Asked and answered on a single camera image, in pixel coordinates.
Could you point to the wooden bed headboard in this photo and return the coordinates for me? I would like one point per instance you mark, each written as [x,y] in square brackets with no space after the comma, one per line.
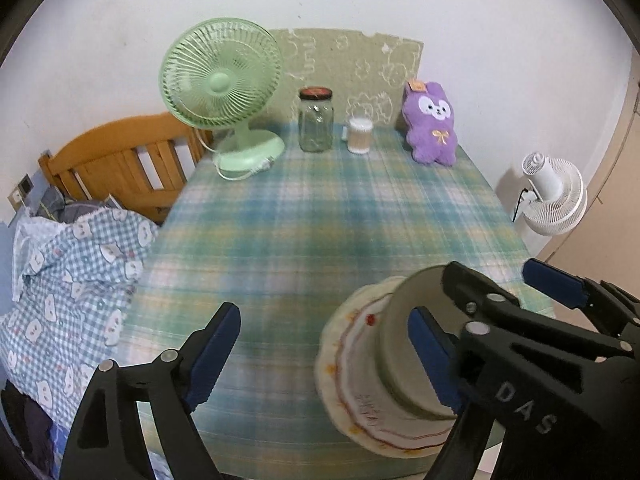
[110,150]

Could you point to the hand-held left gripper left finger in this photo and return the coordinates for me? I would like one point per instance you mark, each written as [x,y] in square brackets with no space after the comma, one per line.
[215,355]

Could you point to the white clip fan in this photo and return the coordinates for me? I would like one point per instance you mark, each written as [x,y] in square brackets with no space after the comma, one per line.
[560,195]

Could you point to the beige door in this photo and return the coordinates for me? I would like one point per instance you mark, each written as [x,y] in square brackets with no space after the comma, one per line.
[615,185]

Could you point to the large yellow floral plate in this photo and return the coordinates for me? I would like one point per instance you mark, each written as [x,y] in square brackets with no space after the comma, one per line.
[332,355]

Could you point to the glass jar with brown lid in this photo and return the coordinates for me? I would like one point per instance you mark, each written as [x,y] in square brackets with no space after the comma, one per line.
[316,125]

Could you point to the green desk fan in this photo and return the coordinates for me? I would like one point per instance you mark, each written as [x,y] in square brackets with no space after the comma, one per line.
[220,80]

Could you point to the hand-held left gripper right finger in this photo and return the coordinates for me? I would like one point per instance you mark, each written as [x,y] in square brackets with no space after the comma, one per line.
[432,360]

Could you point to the white plate with red print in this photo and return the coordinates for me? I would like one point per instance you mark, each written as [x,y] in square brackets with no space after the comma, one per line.
[360,390]

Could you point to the dark cloth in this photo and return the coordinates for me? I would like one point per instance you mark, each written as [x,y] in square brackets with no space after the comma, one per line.
[25,425]

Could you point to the cotton swab container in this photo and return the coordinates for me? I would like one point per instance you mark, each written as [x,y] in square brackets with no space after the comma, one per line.
[360,137]

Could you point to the green patterned board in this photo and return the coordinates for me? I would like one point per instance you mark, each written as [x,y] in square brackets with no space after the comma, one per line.
[350,60]

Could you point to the wall socket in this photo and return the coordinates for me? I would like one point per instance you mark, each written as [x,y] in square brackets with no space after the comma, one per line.
[15,199]
[24,184]

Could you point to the grey plaid cloth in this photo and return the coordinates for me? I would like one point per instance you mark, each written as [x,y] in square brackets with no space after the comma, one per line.
[55,207]

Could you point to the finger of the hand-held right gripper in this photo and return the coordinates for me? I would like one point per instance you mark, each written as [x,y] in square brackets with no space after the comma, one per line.
[480,295]
[555,280]

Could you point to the blue checked bear blanket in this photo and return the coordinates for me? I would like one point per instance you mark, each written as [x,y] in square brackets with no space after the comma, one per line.
[65,285]

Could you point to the purple plush bunny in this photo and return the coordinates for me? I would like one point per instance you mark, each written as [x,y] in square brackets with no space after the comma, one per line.
[432,130]

